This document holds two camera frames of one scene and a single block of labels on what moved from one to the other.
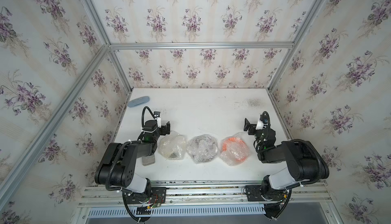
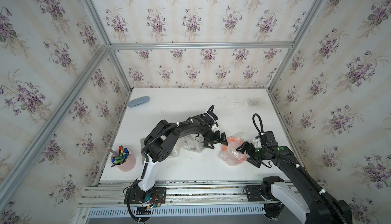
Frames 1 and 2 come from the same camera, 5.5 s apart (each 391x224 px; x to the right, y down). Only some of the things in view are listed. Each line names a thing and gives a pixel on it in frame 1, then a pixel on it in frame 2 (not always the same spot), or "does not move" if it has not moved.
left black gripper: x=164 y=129 → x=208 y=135
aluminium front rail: x=211 y=194 does not move
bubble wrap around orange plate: x=235 y=149 does not move
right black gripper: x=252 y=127 → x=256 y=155
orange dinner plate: x=234 y=149 does not move
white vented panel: x=131 y=212 does not move
